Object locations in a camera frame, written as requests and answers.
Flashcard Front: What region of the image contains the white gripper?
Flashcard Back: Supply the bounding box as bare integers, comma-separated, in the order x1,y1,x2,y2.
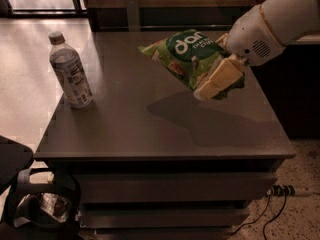
193,5,285,101

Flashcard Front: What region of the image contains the green rice chip bag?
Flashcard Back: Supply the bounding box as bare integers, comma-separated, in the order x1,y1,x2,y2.
138,29,245,100

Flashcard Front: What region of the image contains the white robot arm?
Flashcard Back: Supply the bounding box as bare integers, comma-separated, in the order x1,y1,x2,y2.
193,0,320,101

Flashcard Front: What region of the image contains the blue plastic water bottle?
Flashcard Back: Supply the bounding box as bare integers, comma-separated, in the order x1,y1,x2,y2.
48,31,93,108

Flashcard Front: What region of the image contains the dark grey drawer cabinet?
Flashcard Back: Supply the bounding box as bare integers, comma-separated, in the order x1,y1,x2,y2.
36,32,294,240

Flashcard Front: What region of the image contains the white power strip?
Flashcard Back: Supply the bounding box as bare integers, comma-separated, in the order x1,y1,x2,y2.
265,184,314,198

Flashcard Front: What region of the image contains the left metal bracket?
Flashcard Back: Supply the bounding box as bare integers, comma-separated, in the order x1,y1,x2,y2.
125,0,140,31

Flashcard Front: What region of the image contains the black power cable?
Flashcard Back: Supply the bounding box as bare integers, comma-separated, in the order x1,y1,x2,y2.
230,193,272,236
262,194,288,240

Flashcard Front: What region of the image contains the black base with cables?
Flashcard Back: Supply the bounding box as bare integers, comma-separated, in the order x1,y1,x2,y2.
0,136,83,240

